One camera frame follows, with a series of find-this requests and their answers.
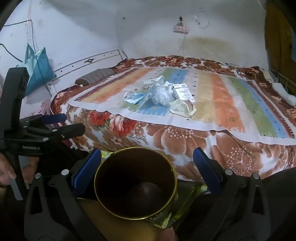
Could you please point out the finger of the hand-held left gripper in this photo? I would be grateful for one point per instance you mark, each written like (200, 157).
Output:
(55, 118)
(69, 131)

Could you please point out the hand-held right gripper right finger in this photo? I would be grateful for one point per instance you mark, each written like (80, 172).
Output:
(206, 171)

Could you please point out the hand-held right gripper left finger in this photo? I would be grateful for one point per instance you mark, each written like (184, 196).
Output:
(86, 170)

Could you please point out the gold metal can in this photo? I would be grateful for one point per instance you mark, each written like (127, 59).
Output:
(111, 176)

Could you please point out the blue white wrapper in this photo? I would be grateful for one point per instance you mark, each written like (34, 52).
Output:
(134, 97)

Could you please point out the white medicine box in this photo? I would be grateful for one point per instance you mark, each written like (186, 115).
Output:
(182, 91)

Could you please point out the person's left hand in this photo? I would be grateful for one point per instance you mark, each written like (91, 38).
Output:
(6, 170)

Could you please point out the teal hanging bag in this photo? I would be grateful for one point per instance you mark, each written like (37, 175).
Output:
(39, 69)

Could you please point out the floral brown blanket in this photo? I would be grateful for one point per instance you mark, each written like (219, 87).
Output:
(173, 139)

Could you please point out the white headboard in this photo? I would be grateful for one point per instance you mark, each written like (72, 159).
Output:
(76, 64)

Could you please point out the grey pillow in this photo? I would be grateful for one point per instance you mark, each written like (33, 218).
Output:
(94, 76)

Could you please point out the yellowish crumpled wrapper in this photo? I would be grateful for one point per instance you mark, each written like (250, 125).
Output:
(182, 107)

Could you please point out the striped colourful mat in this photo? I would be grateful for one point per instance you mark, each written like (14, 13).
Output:
(219, 104)

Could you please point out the clear plastic bag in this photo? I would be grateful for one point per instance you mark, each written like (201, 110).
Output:
(161, 95)

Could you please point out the small black device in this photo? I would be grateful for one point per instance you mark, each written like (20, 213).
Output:
(249, 74)

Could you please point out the white rolled cloth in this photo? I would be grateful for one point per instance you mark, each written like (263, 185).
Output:
(282, 91)

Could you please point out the white power strip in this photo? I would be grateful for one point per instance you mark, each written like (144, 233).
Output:
(180, 29)

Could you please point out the yellow hanging cloth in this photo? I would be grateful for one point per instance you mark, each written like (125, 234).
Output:
(275, 34)

